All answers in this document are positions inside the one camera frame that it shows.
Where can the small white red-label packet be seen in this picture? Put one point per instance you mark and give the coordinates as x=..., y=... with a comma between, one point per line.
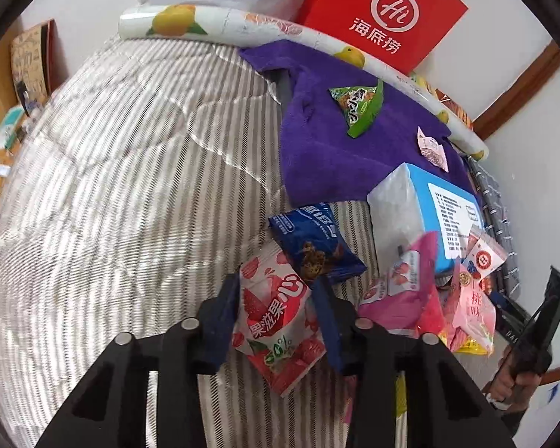
x=487, y=256

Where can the yellow snack packet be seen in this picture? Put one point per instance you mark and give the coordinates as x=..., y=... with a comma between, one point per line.
x=466, y=348

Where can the blue cookie packet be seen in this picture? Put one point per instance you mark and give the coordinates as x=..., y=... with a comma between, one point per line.
x=312, y=242

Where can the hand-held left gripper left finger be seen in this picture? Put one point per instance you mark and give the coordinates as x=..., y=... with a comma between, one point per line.
x=224, y=322

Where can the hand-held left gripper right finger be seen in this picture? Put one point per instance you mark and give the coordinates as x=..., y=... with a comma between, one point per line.
x=329, y=331

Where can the green snack packet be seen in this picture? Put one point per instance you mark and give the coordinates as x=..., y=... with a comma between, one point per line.
x=359, y=107

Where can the orange striped snack packet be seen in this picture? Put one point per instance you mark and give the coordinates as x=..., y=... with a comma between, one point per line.
x=457, y=109

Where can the small teal box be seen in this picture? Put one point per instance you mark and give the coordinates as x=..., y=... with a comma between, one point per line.
x=13, y=123

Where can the magenta snack packet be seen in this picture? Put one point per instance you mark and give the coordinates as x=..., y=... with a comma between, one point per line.
x=401, y=310

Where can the person's right hand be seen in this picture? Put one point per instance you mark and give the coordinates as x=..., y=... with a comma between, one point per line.
x=506, y=389

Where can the pale pink peach snack packet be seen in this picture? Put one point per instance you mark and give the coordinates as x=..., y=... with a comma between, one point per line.
x=476, y=310

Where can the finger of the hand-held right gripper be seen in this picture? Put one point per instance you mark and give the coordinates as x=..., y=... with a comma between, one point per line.
x=506, y=305

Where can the blue tissue pack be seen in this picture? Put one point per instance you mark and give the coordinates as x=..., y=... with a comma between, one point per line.
x=429, y=196

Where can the fruit-printed rolled mat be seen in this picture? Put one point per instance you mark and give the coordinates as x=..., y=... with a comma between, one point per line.
x=224, y=21

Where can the purple towel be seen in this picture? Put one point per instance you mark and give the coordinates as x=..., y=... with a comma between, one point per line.
x=317, y=149

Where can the wooden door frame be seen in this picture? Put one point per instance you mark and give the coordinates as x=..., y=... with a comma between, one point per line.
x=522, y=88

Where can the small pink candy wrapper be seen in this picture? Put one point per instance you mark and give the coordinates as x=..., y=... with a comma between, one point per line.
x=431, y=149

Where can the red strawberry snack packet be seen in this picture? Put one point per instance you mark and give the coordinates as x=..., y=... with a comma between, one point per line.
x=273, y=308

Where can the brown printed cardboard box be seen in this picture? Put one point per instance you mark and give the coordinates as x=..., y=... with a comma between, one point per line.
x=28, y=65

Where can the grey checked cloth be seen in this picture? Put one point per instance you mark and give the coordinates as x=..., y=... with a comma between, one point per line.
x=494, y=205

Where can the striped quilt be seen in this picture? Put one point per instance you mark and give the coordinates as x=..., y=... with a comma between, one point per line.
x=121, y=196

